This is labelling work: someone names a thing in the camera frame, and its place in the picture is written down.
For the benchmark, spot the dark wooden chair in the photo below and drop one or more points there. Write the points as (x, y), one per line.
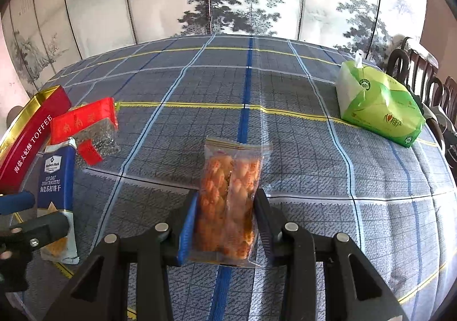
(410, 64)
(448, 92)

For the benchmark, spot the red tin box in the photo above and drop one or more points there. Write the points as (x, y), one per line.
(25, 149)

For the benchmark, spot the dark blue cracker packet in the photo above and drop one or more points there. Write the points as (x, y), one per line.
(55, 181)

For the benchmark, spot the red snack packet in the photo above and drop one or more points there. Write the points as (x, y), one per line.
(82, 117)

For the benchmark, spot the clear orange snack packet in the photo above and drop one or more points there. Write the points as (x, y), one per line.
(228, 199)

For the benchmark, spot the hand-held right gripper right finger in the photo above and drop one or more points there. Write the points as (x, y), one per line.
(266, 231)

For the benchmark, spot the green tissue pack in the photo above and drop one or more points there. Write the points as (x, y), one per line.
(375, 103)

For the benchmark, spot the grey snack packet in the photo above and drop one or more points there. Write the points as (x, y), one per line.
(101, 139)

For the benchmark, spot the grey round disc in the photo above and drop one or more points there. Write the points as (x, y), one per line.
(16, 113)

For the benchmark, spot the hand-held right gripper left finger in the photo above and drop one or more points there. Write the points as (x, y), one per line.
(187, 231)

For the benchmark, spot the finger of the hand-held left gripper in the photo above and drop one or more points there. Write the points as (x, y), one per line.
(43, 230)
(18, 202)

